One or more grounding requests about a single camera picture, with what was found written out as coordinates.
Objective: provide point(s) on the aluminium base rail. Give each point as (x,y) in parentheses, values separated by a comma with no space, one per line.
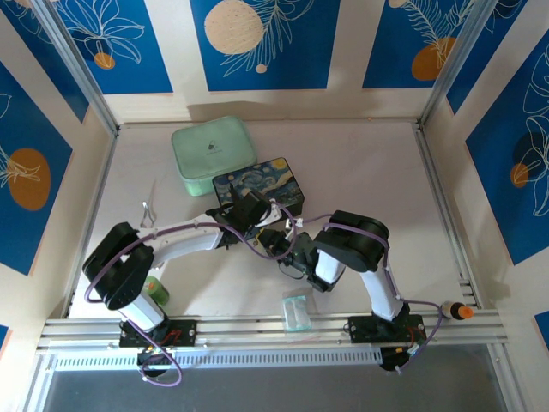
(257,328)

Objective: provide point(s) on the mint green zip case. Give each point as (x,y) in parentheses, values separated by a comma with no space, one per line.
(210,150)

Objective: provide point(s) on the aluminium table edge rail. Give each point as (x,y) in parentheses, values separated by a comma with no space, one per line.
(442,206)
(92,193)

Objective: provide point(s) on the blue poster with orange oval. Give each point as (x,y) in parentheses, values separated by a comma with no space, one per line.
(25,180)

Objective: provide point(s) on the starry night print box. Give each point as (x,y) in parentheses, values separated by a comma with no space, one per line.
(274,182)

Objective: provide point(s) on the blue poster with orange circle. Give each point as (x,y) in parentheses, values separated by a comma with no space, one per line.
(403,43)

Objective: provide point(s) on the left black and white robot arm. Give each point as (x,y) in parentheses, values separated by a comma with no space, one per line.
(120,266)

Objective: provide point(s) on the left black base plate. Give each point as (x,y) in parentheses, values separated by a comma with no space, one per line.
(182,332)

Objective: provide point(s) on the blue floral wall poster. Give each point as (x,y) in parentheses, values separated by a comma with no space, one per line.
(124,43)

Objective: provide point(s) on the clear plastic packet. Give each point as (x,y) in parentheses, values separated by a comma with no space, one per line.
(296,313)

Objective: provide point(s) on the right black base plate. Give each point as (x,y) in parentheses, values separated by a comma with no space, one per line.
(412,328)

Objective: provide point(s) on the aluminium frame post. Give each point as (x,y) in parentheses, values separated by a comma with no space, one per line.
(448,64)
(77,64)

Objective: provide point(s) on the right black and white robot arm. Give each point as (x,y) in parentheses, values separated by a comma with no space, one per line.
(356,244)

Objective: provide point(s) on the blue poster with white leaves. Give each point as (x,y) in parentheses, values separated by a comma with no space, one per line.
(514,171)

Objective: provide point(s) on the small green bottle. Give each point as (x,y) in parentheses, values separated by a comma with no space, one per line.
(157,292)

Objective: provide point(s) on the blue poster with beige circle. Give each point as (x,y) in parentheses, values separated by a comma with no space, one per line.
(266,47)

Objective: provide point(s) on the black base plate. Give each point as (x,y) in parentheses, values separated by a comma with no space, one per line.
(412,328)
(182,332)

